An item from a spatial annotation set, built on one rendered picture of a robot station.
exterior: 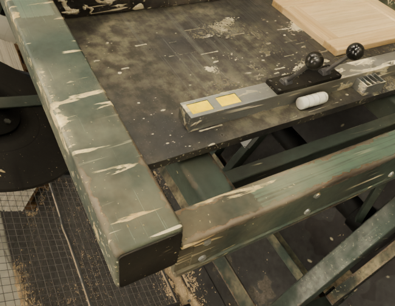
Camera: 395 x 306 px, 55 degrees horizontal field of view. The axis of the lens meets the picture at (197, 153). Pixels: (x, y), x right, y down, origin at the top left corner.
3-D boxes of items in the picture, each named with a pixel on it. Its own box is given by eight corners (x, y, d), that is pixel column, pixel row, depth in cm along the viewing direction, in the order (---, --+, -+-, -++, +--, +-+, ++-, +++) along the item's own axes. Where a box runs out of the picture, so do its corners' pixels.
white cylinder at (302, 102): (301, 112, 88) (326, 105, 92) (305, 102, 86) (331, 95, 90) (293, 104, 90) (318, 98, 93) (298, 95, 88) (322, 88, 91)
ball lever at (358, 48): (329, 79, 94) (371, 53, 82) (318, 82, 92) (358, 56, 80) (323, 65, 94) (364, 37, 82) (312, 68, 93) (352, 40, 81)
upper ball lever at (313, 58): (292, 89, 89) (330, 63, 77) (279, 93, 87) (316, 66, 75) (286, 74, 89) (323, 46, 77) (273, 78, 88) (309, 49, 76)
